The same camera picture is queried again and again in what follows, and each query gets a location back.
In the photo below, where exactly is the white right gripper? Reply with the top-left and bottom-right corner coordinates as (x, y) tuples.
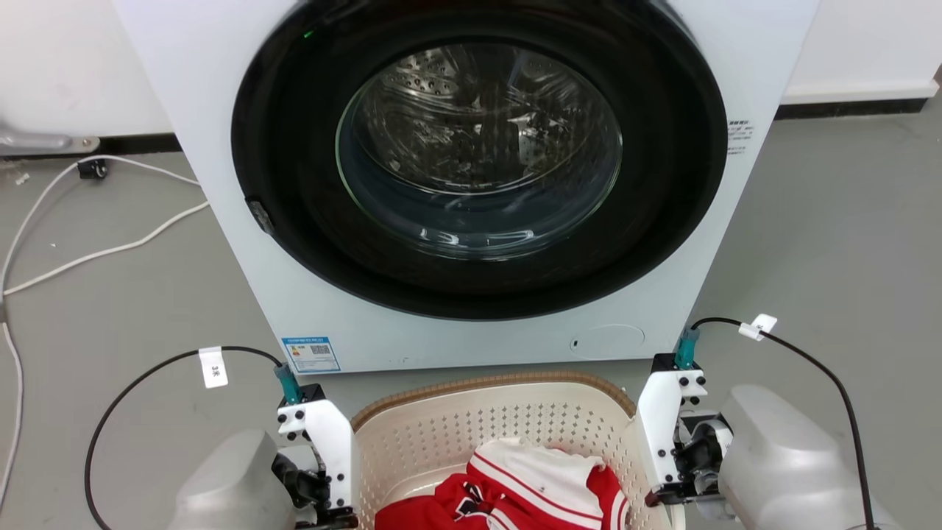
(634, 353), (735, 509)

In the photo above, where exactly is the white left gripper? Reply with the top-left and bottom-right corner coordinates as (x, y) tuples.
(272, 400), (360, 530)

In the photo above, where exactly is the beige perforated laundry basket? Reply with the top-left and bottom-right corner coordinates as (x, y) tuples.
(351, 372), (687, 530)

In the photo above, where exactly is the red and white garment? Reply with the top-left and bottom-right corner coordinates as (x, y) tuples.
(374, 437), (632, 530)

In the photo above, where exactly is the round white filter cover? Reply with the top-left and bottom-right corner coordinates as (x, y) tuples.
(570, 324), (647, 361)

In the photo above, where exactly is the blue energy label sticker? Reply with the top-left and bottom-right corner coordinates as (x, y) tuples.
(282, 337), (342, 375)

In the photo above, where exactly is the grey washer door latch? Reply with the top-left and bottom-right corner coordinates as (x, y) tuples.
(247, 197), (277, 237)

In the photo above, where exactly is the black round washer door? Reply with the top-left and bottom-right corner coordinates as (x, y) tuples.
(230, 0), (729, 321)

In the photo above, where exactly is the white text sticker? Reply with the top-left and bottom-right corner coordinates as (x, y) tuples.
(726, 118), (756, 157)

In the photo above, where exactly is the black baseboard strip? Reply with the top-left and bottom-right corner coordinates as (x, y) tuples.
(776, 97), (930, 121)
(99, 133), (183, 156)

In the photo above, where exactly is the white front-load washing machine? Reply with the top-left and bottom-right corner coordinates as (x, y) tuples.
(110, 0), (821, 375)

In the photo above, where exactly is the stainless steel washer drum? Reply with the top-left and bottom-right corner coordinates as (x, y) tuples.
(359, 43), (613, 201)

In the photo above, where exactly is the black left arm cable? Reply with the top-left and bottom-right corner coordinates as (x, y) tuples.
(83, 344), (305, 530)

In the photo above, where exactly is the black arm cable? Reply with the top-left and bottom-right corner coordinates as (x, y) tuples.
(675, 317), (878, 530)
(83, 344), (305, 530)

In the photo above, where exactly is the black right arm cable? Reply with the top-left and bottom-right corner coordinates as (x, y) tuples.
(675, 317), (878, 530)

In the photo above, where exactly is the white left cable tag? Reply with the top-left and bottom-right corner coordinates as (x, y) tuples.
(198, 347), (230, 389)

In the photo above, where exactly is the white cable tag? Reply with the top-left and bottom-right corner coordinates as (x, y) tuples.
(198, 347), (230, 389)
(738, 314), (779, 342)

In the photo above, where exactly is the white right cable tag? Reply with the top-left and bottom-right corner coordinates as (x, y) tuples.
(738, 314), (779, 342)

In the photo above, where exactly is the thick white floor cable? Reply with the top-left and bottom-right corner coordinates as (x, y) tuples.
(0, 200), (212, 297)

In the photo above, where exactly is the thin white floor cable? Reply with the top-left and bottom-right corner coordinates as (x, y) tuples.
(0, 153), (202, 510)

